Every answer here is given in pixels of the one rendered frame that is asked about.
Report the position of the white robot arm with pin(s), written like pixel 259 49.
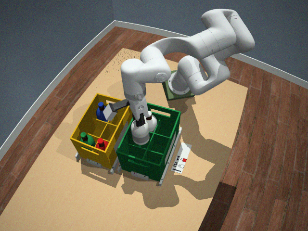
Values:
pixel 225 36

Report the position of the white bottle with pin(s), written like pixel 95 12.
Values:
pixel 140 134

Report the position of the red bottle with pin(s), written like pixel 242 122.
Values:
pixel 101 144

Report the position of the green plastic bottle crate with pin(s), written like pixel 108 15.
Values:
pixel 151 158

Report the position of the yellow crate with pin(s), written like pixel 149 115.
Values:
pixel 111 131

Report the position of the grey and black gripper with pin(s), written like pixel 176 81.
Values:
pixel 139 110

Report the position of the white paper pick list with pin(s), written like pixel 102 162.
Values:
pixel 181 158

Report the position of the blue bottle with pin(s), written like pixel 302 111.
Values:
pixel 99 112

